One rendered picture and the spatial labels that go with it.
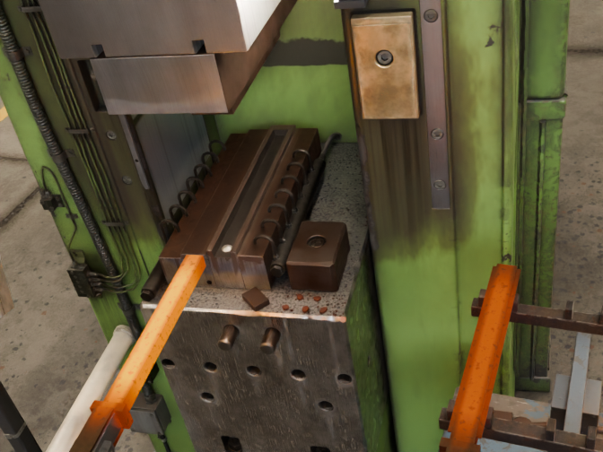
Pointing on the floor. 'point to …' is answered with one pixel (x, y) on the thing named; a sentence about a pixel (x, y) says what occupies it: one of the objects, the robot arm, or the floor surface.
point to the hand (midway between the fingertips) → (96, 441)
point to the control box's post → (9, 422)
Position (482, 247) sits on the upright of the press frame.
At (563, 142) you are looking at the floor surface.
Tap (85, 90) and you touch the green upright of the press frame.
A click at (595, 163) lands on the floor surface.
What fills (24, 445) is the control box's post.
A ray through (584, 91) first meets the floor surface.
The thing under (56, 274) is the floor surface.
